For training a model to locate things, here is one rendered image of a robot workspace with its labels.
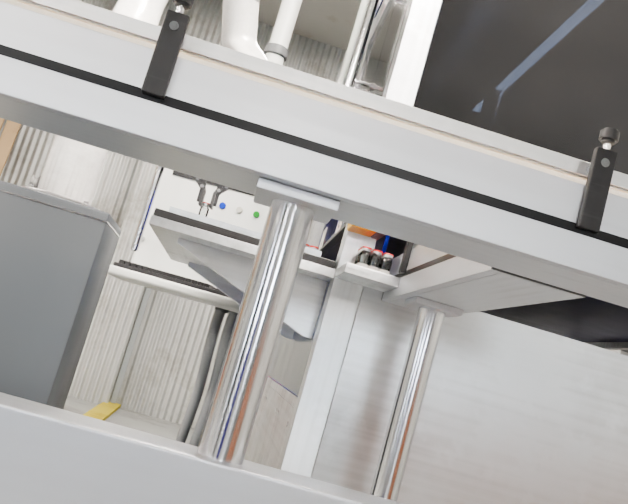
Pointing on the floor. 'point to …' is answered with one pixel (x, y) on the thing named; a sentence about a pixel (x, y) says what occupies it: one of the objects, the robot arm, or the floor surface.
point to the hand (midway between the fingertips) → (207, 198)
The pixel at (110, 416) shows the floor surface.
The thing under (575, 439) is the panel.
